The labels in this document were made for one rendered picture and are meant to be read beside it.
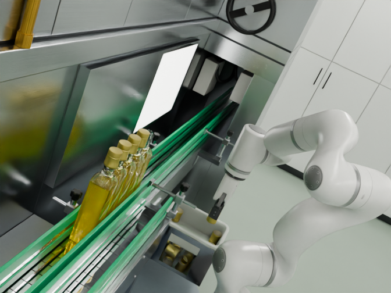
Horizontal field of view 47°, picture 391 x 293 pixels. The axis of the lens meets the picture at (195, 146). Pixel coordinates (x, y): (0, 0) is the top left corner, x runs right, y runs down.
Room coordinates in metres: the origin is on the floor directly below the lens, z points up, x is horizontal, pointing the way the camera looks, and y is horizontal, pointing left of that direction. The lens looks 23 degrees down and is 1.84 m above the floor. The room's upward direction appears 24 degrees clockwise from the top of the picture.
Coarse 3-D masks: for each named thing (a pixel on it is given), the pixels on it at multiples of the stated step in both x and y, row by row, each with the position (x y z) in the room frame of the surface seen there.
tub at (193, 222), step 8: (168, 208) 1.35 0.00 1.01; (184, 208) 1.43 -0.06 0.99; (192, 208) 1.43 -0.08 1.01; (184, 216) 1.43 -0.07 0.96; (192, 216) 1.43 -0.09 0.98; (200, 216) 1.42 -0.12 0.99; (176, 224) 1.39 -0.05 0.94; (184, 224) 1.41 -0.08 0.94; (192, 224) 1.42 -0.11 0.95; (200, 224) 1.42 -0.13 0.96; (208, 224) 1.42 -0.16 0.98; (216, 224) 1.42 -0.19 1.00; (224, 224) 1.41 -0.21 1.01; (184, 232) 1.27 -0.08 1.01; (192, 232) 1.39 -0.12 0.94; (200, 232) 1.41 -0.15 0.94; (208, 232) 1.41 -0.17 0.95; (224, 232) 1.37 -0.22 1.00; (200, 240) 1.26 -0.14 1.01; (208, 240) 1.39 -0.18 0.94; (224, 240) 1.32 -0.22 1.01
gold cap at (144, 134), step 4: (140, 128) 1.15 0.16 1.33; (140, 132) 1.13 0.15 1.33; (144, 132) 1.14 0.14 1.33; (148, 132) 1.15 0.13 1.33; (140, 136) 1.13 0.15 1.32; (144, 136) 1.13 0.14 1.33; (148, 136) 1.14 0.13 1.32; (144, 140) 1.13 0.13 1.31; (140, 144) 1.13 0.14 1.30; (144, 144) 1.14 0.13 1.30
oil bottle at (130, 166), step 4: (132, 160) 1.09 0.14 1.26; (124, 164) 1.06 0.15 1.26; (128, 164) 1.07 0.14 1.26; (132, 164) 1.08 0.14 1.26; (128, 168) 1.06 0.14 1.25; (132, 168) 1.08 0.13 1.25; (128, 172) 1.06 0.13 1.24; (132, 172) 1.08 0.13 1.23; (128, 176) 1.06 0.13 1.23; (132, 176) 1.10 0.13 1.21; (128, 180) 1.08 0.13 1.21; (124, 184) 1.06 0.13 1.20; (128, 184) 1.09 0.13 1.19; (124, 188) 1.07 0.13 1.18; (120, 192) 1.06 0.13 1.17; (124, 192) 1.08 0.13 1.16; (120, 196) 1.07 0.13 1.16; (124, 196) 1.10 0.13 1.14; (120, 200) 1.08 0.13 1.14; (116, 204) 1.06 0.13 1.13
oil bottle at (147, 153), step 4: (144, 148) 1.19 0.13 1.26; (148, 148) 1.20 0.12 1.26; (144, 152) 1.18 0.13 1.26; (148, 152) 1.19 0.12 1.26; (144, 156) 1.17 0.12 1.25; (148, 156) 1.19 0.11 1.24; (148, 160) 1.20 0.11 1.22; (144, 164) 1.18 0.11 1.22; (144, 168) 1.19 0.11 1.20; (140, 172) 1.17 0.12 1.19; (144, 172) 1.21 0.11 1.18; (140, 176) 1.18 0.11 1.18; (140, 180) 1.20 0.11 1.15; (136, 184) 1.18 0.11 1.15; (136, 188) 1.20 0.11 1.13; (132, 192) 1.17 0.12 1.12
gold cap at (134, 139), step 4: (132, 136) 1.08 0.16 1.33; (136, 136) 1.09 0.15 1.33; (128, 140) 1.08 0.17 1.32; (132, 140) 1.07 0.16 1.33; (136, 140) 1.07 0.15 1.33; (140, 140) 1.08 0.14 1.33; (132, 144) 1.07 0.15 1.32; (136, 144) 1.07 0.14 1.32; (132, 148) 1.07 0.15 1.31; (136, 148) 1.08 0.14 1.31; (132, 152) 1.07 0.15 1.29; (136, 152) 1.09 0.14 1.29
